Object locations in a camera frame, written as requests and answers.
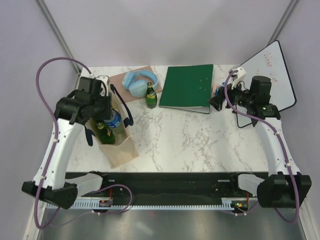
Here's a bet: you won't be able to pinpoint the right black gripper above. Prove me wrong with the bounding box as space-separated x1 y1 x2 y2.
206 77 255 112

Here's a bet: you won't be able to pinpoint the blue cap water bottle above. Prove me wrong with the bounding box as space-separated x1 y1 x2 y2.
213 85 226 101
104 109 125 135

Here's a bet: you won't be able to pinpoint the blue cap water bottle front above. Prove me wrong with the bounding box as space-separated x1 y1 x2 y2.
104 109 125 135

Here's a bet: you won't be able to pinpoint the green glass bottle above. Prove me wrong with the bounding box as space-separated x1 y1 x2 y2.
145 82 158 109
95 122 116 145

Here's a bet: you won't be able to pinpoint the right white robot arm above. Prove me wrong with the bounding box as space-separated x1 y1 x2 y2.
208 75 312 209

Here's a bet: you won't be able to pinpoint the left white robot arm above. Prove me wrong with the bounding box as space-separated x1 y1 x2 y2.
21 77 111 210

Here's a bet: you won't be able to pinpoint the green glass bottle in bag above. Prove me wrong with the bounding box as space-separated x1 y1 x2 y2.
95 122 116 145

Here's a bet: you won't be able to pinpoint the beige canvas tote bag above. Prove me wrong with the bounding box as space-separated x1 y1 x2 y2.
85 84 139 169

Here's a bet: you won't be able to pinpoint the brown cardboard sheet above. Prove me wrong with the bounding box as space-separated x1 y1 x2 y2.
109 66 163 103

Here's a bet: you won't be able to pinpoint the green binder folder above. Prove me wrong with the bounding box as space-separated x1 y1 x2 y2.
159 64 214 114

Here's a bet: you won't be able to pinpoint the light blue headphones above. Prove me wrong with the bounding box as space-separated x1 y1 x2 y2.
122 69 158 98

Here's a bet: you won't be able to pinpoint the small whiteboard with writing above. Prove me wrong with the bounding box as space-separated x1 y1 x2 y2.
240 40 297 112

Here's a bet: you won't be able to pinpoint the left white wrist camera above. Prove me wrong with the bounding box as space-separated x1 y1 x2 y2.
95 75 110 97

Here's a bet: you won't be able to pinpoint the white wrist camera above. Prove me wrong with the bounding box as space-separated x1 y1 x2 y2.
95 75 110 97
228 65 247 90

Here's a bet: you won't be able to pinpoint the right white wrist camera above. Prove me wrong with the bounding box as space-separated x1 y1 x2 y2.
228 65 247 90

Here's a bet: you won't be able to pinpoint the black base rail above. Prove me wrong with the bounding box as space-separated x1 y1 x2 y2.
64 171 261 207

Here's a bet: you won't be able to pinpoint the white cable duct strip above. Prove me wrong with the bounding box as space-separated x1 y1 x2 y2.
47 198 248 210

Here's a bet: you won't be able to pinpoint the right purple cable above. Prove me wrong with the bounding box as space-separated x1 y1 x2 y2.
223 69 301 224

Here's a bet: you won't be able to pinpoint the purple cable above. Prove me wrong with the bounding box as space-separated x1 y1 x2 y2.
34 57 133 230
223 69 301 224

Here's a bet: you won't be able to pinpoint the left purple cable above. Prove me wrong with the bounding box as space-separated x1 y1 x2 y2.
34 57 133 230

